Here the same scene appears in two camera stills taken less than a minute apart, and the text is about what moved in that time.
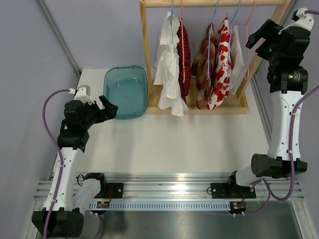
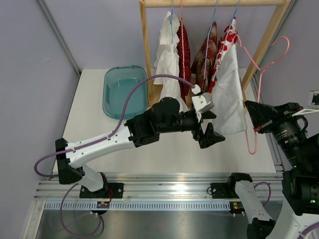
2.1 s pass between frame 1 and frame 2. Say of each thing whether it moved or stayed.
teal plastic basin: stayed
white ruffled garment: stayed
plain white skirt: moved
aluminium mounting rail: stayed
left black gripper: moved
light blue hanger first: stayed
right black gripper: moved
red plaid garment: stayed
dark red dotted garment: stayed
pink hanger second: stayed
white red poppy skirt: moved
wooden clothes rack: stayed
